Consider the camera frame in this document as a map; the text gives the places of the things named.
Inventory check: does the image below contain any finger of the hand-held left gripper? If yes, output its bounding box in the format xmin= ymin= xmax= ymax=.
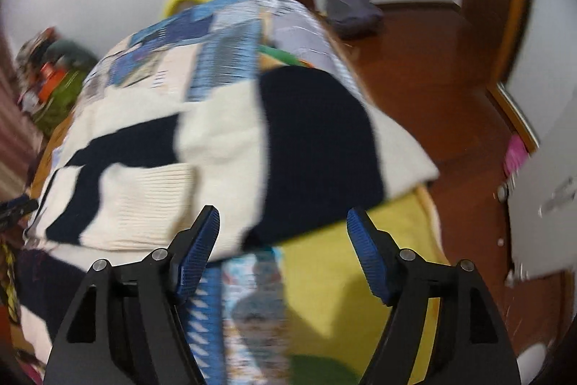
xmin=0 ymin=194 xmax=39 ymax=231

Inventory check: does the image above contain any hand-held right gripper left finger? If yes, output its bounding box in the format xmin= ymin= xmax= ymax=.
xmin=43 ymin=205 xmax=221 ymax=385

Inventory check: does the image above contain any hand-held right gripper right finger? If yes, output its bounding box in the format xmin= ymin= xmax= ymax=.
xmin=346 ymin=207 xmax=521 ymax=385

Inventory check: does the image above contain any white and navy knit sweater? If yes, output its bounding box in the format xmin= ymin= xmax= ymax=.
xmin=13 ymin=65 xmax=440 ymax=363

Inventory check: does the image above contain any pile of patterned clothes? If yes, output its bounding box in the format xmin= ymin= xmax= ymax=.
xmin=16 ymin=28 xmax=59 ymax=65

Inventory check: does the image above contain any yellow bed sheet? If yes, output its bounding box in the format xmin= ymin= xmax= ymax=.
xmin=277 ymin=184 xmax=452 ymax=385

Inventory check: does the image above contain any striped red curtain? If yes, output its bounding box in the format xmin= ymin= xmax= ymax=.
xmin=0 ymin=17 xmax=42 ymax=202

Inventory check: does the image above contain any green patterned covered bin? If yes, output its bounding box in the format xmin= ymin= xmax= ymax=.
xmin=34 ymin=67 xmax=91 ymax=139

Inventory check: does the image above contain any orange box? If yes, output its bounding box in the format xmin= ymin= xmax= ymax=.
xmin=38 ymin=64 xmax=65 ymax=98

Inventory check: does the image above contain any grey plush toy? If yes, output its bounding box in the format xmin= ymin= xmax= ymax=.
xmin=45 ymin=39 xmax=99 ymax=71

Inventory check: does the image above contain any green cloth strip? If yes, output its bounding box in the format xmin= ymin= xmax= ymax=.
xmin=259 ymin=44 xmax=314 ymax=69

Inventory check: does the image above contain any blue patchwork blanket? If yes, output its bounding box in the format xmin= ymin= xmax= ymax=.
xmin=45 ymin=0 xmax=366 ymax=385

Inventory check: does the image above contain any white sliding wardrobe door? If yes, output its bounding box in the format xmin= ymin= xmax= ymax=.
xmin=504 ymin=0 xmax=577 ymax=280

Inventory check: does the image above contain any grey backpack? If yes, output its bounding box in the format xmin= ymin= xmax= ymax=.
xmin=325 ymin=0 xmax=385 ymax=39

